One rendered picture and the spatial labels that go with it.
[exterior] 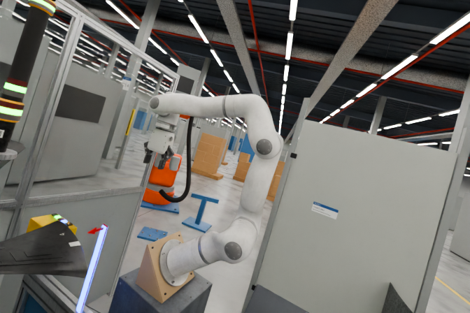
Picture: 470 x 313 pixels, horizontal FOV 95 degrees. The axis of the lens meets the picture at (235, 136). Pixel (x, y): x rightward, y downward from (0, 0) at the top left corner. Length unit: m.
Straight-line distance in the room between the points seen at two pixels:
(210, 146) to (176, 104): 7.66
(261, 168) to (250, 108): 0.23
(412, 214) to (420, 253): 0.28
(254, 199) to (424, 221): 1.57
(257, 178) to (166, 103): 0.44
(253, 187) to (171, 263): 0.50
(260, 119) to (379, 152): 1.45
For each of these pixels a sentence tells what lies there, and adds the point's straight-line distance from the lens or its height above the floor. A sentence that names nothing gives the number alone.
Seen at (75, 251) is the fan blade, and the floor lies 1.15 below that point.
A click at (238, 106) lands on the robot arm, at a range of 0.81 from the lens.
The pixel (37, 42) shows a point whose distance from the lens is 0.68.
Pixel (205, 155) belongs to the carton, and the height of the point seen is 0.76.
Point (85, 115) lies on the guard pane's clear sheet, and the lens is 1.62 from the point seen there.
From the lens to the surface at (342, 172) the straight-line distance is 2.05.
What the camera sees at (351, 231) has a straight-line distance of 2.11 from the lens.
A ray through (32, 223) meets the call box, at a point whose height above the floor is 1.06.
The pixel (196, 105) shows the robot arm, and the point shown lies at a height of 1.71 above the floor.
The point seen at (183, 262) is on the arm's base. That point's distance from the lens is 1.06.
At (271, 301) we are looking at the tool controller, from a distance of 0.72.
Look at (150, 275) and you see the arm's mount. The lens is 1.10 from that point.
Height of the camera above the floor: 1.62
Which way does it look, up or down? 1 degrees up
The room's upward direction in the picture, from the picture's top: 17 degrees clockwise
